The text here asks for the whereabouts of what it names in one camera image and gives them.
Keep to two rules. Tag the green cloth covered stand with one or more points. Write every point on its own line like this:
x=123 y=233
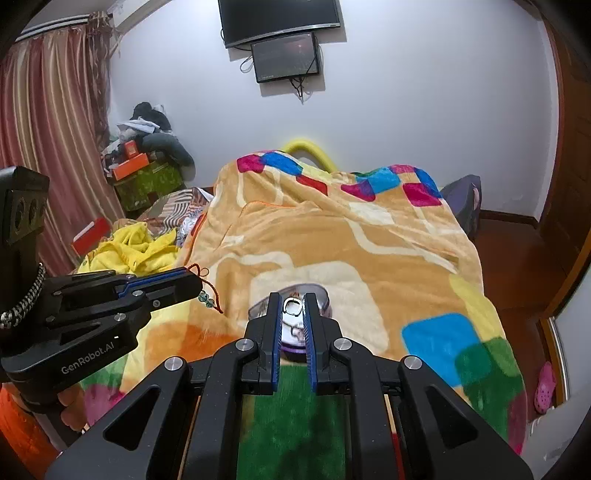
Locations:
x=147 y=187

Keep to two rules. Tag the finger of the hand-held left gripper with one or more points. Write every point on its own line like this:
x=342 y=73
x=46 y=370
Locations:
x=175 y=290
x=92 y=284

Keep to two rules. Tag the orange flat box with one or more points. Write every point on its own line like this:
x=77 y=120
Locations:
x=131 y=167

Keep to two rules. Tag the purple heart-shaped box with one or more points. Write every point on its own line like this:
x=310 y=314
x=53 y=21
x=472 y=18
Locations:
x=294 y=354

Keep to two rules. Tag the black wall television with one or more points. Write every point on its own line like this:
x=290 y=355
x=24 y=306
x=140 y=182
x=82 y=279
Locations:
x=277 y=21

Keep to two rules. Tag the striped brown curtain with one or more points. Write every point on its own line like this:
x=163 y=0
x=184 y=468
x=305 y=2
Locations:
x=46 y=115

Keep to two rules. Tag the small red box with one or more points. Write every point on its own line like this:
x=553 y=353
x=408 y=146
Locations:
x=130 y=149

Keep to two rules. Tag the yellow curved tube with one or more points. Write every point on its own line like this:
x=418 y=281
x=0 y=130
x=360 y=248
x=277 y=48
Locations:
x=309 y=146

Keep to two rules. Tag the black garment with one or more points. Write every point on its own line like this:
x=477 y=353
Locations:
x=147 y=115

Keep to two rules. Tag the colourful patchwork blanket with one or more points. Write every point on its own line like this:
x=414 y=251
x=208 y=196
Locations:
x=323 y=230

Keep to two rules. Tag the brown striped blanket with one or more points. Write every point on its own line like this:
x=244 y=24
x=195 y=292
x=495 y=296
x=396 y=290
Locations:
x=171 y=207

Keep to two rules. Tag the red flat box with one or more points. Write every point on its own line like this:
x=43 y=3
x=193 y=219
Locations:
x=92 y=237

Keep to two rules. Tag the orange garment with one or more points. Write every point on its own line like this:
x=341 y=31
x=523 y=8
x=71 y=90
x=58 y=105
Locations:
x=18 y=429

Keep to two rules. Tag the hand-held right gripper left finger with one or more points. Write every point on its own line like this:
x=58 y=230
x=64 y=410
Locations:
x=277 y=323

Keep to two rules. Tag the small black wall monitor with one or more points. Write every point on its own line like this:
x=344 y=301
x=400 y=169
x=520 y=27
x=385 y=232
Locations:
x=286 y=57

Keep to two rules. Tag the yellow printed blanket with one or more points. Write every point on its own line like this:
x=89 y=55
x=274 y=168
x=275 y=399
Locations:
x=138 y=249

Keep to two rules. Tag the grey purple bag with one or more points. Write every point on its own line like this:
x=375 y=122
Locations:
x=461 y=207

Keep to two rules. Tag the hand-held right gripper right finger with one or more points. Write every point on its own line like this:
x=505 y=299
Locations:
x=310 y=332

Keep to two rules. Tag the pink clog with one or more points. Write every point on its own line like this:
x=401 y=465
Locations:
x=545 y=387

